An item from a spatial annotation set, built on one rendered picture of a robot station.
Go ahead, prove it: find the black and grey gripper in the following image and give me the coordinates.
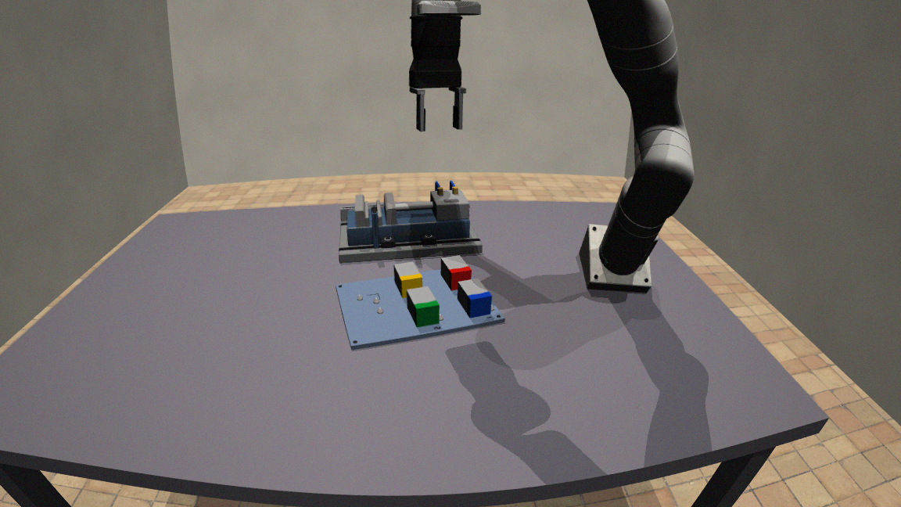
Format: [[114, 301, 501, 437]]
[[409, 0, 481, 131]]

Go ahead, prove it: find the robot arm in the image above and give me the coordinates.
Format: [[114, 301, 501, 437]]
[[587, 0, 695, 275]]

